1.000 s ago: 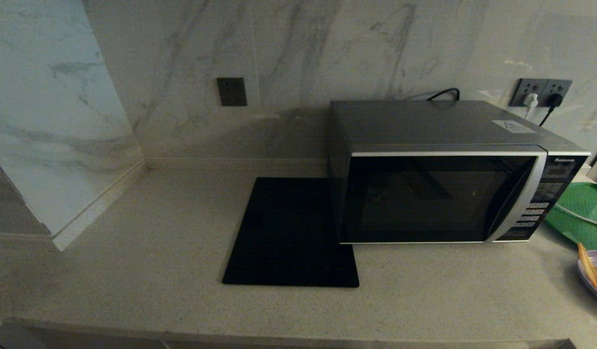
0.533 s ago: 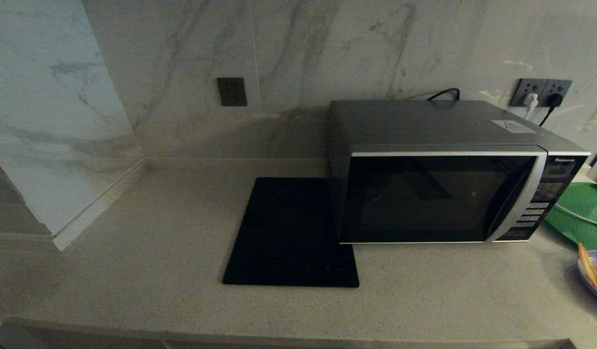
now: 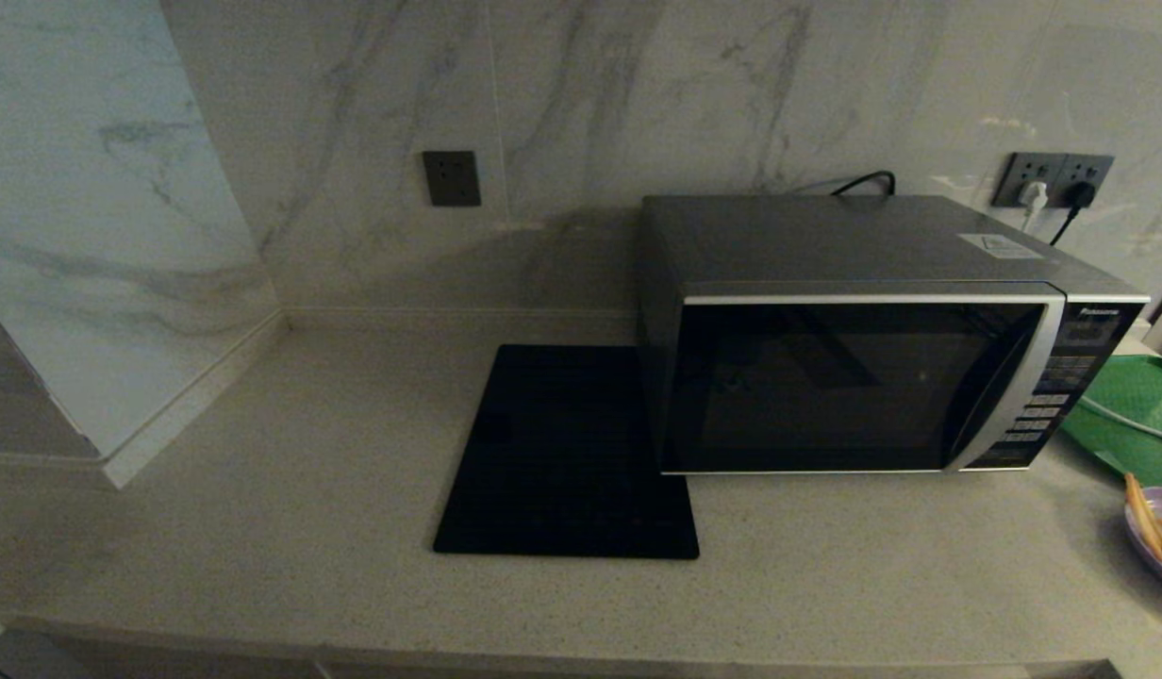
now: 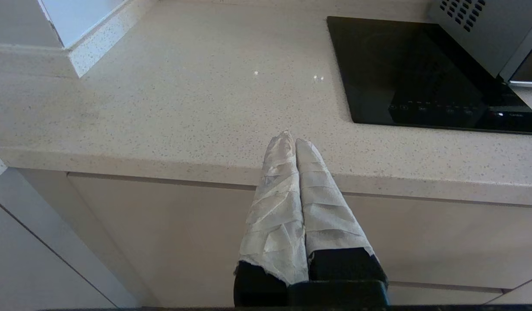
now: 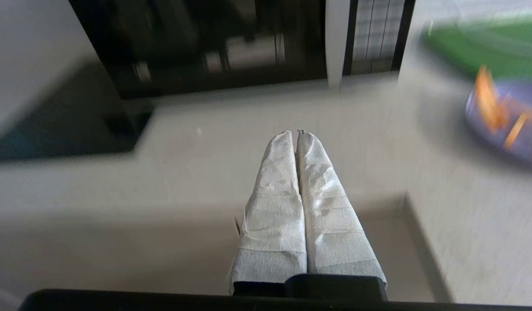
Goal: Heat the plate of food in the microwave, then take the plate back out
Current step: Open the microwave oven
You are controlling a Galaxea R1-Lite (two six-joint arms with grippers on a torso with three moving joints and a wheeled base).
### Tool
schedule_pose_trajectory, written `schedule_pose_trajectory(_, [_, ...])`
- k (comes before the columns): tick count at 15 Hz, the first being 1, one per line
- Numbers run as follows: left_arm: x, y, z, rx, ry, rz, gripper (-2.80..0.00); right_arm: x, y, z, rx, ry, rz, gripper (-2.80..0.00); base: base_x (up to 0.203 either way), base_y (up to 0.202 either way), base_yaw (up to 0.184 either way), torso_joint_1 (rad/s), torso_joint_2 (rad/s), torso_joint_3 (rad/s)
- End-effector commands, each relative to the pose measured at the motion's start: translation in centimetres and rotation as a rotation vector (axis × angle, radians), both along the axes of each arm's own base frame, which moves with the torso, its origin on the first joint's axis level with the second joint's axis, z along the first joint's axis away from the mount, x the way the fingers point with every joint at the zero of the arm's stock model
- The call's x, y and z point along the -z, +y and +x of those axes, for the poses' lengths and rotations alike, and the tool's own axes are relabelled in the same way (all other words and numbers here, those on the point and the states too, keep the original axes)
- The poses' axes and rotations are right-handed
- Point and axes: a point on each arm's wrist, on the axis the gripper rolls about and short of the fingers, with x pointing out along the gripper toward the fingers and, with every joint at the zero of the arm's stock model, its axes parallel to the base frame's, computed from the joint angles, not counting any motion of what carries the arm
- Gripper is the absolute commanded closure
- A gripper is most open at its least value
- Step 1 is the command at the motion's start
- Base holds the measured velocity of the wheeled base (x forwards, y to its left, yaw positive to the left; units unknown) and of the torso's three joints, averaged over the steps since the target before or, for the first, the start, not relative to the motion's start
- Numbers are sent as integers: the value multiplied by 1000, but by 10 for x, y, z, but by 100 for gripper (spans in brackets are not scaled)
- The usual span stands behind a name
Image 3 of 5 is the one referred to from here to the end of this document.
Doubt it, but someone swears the silver microwave oven body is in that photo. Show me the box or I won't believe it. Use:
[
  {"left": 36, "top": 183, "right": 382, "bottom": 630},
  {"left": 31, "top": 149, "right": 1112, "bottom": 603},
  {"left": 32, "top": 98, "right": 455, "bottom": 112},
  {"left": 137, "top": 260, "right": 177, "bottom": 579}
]
[{"left": 635, "top": 193, "right": 1153, "bottom": 474}]

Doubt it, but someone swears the black square mat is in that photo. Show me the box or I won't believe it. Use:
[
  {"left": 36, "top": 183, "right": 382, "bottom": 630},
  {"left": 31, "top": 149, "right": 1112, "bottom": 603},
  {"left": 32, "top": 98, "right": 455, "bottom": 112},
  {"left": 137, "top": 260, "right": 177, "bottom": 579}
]
[{"left": 433, "top": 344, "right": 701, "bottom": 560}]

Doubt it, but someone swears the green plastic tray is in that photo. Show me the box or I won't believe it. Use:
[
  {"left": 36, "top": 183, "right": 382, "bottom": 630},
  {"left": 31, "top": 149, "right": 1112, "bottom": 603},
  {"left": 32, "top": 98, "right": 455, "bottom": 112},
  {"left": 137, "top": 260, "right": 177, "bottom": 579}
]
[{"left": 1060, "top": 354, "right": 1162, "bottom": 489}]

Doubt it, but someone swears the dark single wall socket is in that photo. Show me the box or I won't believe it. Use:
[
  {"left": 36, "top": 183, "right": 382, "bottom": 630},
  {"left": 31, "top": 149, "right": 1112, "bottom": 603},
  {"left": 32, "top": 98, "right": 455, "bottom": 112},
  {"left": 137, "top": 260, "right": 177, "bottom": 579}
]
[{"left": 423, "top": 150, "right": 482, "bottom": 207}]

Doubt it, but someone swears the black cable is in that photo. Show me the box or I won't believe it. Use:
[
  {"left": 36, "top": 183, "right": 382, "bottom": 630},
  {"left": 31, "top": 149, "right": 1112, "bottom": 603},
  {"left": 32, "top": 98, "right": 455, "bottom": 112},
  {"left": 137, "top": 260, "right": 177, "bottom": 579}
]
[{"left": 831, "top": 170, "right": 897, "bottom": 197}]

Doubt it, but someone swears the white plug with cable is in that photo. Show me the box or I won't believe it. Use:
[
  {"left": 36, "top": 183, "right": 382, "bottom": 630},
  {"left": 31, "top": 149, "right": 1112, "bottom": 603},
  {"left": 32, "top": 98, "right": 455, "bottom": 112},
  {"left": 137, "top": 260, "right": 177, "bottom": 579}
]
[{"left": 1018, "top": 181, "right": 1051, "bottom": 234}]

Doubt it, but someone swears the grey double wall socket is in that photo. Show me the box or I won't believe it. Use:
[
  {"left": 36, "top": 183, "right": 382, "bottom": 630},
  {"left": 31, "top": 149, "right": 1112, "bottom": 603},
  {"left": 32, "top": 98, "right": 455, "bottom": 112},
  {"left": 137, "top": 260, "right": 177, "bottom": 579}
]
[{"left": 992, "top": 152, "right": 1115, "bottom": 210}]

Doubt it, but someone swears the black plug with cable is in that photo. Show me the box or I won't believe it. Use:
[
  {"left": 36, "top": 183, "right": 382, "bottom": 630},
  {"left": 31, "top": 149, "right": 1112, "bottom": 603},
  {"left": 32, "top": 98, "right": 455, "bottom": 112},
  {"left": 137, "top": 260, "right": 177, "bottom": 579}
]
[{"left": 1049, "top": 181, "right": 1098, "bottom": 248}]

